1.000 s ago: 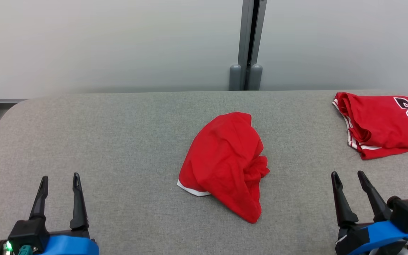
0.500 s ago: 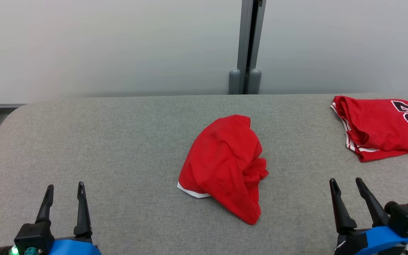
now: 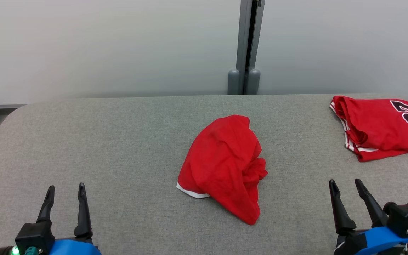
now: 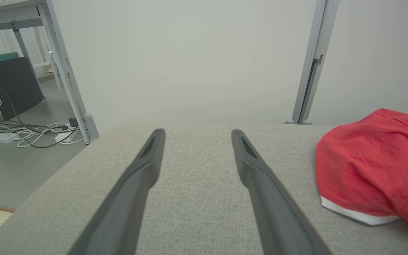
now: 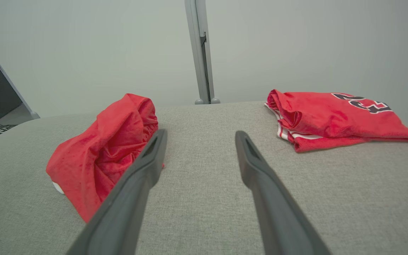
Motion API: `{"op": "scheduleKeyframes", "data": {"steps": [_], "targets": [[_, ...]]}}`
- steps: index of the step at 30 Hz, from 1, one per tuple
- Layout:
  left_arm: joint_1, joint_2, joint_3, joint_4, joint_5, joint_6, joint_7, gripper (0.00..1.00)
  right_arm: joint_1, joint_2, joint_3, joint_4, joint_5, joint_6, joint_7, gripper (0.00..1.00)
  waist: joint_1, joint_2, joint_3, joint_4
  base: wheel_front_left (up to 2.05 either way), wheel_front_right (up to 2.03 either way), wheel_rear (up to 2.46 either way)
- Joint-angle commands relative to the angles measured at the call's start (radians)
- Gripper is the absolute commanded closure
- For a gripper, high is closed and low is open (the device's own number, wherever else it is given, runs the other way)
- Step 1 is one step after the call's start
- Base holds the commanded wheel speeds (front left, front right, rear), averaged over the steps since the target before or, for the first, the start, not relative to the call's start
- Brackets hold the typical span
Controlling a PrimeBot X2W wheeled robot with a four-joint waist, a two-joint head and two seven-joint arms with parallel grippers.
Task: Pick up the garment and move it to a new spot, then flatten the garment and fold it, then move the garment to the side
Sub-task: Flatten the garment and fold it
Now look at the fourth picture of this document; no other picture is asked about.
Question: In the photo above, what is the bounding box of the white thin furniture leg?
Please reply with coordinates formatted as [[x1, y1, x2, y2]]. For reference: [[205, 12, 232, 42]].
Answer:
[[46, 51, 62, 91]]

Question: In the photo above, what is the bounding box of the grey partition joint post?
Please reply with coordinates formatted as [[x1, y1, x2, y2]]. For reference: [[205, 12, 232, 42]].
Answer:
[[285, 0, 340, 125]]

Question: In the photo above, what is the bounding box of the white grey desk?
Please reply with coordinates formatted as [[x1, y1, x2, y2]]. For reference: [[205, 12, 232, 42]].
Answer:
[[0, 0, 49, 99]]

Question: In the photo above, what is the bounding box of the crumpled red garment white hem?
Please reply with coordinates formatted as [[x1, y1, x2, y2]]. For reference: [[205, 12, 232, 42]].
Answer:
[[316, 108, 408, 236]]

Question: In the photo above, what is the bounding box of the white power adapter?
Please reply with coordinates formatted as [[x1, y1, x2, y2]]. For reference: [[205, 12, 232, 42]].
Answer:
[[55, 130, 79, 143]]

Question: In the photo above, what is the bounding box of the dark grey flat panel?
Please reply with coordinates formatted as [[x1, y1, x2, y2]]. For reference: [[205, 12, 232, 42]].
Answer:
[[0, 57, 44, 120]]

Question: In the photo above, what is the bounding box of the black floor cable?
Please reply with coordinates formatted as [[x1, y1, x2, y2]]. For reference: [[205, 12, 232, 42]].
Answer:
[[0, 103, 81, 148]]

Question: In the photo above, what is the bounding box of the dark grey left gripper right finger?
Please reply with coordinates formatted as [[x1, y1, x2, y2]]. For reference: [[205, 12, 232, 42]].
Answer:
[[231, 130, 332, 255]]

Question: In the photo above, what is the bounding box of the grey partition end post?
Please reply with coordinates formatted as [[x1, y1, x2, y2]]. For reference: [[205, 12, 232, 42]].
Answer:
[[37, 0, 100, 145]]

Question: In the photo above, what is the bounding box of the grey fabric sofa seat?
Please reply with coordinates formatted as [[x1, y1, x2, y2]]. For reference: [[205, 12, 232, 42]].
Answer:
[[0, 123, 408, 255]]

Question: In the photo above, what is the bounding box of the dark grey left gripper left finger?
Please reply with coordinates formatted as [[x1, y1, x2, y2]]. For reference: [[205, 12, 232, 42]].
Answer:
[[68, 129, 165, 255]]

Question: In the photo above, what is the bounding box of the white floor cable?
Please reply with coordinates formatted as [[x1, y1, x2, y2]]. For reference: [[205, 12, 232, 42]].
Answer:
[[0, 73, 86, 148]]

